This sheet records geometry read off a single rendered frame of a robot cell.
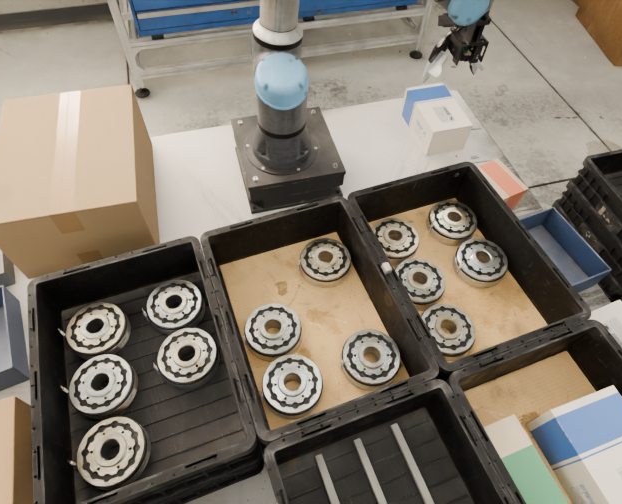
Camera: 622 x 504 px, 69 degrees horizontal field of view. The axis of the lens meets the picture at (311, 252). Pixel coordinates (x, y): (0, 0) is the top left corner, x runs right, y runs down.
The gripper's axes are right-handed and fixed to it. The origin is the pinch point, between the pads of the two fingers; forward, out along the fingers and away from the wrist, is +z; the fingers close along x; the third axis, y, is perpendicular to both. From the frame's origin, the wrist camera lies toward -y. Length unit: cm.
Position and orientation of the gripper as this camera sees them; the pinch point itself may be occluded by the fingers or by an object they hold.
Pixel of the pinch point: (447, 77)
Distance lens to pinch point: 136.7
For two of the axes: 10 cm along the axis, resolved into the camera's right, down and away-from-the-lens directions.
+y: 2.6, 8.0, -5.4
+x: 9.6, -2.0, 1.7
